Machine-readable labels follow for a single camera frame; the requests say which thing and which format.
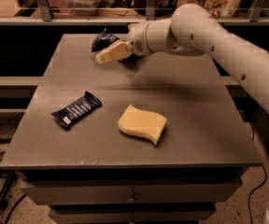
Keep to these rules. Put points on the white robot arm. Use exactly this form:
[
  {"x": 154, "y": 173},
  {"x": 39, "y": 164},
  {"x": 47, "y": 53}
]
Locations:
[{"x": 191, "y": 30}]

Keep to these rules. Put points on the grey drawer cabinet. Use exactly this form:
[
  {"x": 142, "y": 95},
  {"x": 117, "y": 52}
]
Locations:
[{"x": 93, "y": 173}]

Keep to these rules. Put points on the dark blue snack bar wrapper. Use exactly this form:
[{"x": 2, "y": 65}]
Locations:
[{"x": 77, "y": 110}]

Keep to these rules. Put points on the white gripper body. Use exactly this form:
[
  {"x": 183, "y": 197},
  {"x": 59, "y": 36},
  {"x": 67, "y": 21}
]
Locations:
[{"x": 137, "y": 38}]

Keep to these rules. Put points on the blue chip bag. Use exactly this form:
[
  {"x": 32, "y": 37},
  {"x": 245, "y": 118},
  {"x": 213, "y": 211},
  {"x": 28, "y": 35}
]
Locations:
[{"x": 102, "y": 41}]

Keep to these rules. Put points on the grey metal shelf rail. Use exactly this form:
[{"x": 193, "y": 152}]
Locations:
[{"x": 106, "y": 12}]

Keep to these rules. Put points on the yellow wavy sponge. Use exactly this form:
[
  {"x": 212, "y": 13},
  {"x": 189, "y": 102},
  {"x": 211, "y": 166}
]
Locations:
[{"x": 143, "y": 124}]

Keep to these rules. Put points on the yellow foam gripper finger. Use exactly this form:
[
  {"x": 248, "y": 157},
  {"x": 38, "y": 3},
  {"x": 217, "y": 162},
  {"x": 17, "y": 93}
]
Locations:
[{"x": 116, "y": 51}]

